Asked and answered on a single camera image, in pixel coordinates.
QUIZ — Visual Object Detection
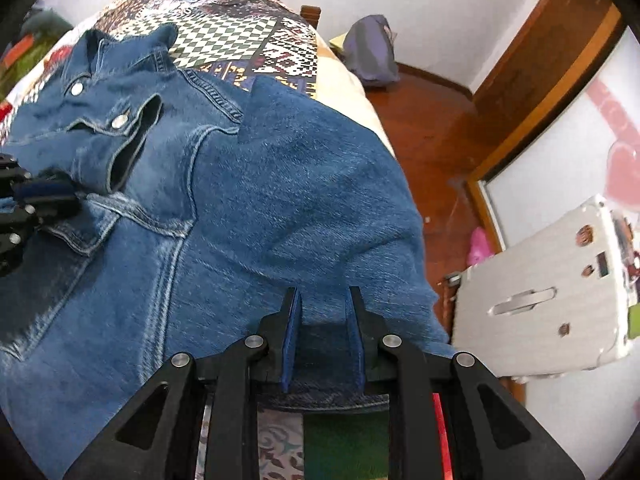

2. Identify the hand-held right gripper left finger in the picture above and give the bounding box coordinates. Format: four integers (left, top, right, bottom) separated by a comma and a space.
62, 287, 304, 480

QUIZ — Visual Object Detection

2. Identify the green box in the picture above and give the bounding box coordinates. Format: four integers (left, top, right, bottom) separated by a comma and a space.
0, 42, 48, 101

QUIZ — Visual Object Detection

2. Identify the white wardrobe door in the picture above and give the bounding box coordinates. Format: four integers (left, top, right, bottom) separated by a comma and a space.
467, 25, 640, 421

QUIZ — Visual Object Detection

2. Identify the orange box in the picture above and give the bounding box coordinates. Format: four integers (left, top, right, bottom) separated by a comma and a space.
5, 37, 36, 63

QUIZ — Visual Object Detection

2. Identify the white ribbed suitcase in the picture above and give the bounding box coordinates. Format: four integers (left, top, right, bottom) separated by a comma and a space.
445, 195, 640, 381

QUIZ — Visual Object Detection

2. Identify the purple backpack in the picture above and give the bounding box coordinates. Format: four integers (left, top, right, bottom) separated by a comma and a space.
342, 14, 401, 88

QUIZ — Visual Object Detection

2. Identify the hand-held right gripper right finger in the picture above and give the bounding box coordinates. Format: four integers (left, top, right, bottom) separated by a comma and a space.
345, 286, 586, 480

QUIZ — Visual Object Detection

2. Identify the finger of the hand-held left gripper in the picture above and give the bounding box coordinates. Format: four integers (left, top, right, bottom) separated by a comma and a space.
0, 172, 83, 277
0, 154, 32, 186

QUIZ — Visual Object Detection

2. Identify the brown wooden door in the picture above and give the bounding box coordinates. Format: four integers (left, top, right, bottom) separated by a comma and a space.
472, 0, 618, 106

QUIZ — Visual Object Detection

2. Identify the patchwork printed blanket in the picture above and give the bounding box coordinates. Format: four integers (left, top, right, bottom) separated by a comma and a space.
0, 0, 451, 480

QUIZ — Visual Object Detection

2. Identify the pink plastic bag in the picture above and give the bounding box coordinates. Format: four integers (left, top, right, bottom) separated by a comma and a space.
466, 226, 496, 267

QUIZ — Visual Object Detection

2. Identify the cream bed sheet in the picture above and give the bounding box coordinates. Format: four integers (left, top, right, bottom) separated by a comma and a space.
315, 35, 401, 161

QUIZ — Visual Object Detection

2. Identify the blue denim jacket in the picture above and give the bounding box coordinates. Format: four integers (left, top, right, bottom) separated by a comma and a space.
0, 22, 453, 478

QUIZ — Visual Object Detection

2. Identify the grey-green cloth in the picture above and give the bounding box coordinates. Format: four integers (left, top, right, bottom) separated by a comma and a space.
22, 7, 73, 36

